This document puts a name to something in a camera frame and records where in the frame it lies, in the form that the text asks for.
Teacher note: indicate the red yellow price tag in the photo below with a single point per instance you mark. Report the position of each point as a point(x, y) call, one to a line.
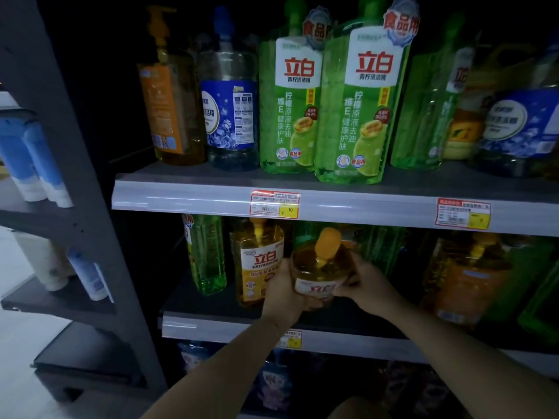
point(274, 205)
point(463, 214)
point(291, 339)

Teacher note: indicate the dark side shelf board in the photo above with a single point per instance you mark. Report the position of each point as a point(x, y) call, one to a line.
point(52, 301)
point(26, 213)
point(87, 357)

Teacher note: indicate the blue purple refill pouch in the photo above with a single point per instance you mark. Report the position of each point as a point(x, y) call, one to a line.
point(275, 386)

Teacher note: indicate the yellow detergent bottle white label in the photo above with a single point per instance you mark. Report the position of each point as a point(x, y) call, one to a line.
point(255, 266)

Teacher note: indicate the orange label detergent bottle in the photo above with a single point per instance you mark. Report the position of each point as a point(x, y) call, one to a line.
point(469, 283)

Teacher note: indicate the person's left hand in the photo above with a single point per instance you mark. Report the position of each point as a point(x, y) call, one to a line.
point(279, 301)

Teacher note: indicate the green detergent bottle white label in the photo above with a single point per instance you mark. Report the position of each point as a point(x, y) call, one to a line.
point(360, 113)
point(288, 104)
point(426, 113)

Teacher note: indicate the white and blue tube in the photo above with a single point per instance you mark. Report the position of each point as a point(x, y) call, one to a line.
point(87, 274)

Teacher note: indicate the yellow detergent bottle orange cap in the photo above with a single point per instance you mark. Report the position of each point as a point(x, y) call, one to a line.
point(321, 266)

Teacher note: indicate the white cosmetic tube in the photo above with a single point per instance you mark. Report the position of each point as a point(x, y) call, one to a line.
point(43, 261)

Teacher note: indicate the person's left forearm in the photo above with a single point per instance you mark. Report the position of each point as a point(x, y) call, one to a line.
point(222, 370)

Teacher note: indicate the person's right thumb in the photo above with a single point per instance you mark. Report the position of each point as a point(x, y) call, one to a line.
point(347, 292)

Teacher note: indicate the orange pump detergent bottle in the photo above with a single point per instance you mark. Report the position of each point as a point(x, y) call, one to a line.
point(172, 109)

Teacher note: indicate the person's right forearm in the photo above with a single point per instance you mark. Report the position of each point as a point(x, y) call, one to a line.
point(471, 366)

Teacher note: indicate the grey shelf board with rail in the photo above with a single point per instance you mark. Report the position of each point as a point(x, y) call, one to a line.
point(236, 320)
point(371, 200)

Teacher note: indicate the pale blue refill pouch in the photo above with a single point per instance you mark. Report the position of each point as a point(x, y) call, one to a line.
point(194, 355)

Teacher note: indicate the grey shelf upright panel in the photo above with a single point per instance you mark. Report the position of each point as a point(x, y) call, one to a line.
point(78, 191)

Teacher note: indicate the large clear bottle blue label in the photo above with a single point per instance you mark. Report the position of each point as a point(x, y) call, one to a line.
point(519, 126)

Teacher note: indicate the green detergent jug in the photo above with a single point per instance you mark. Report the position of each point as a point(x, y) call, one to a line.
point(533, 292)

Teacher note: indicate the blue tube white cap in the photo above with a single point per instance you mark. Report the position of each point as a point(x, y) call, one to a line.
point(19, 165)
point(48, 170)

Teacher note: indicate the person's right hand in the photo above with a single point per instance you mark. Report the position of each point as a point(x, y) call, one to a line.
point(375, 290)

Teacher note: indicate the slim green detergent bottle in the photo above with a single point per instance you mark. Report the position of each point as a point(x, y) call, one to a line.
point(207, 257)

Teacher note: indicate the person's left thumb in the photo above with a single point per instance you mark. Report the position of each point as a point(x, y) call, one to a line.
point(312, 303)

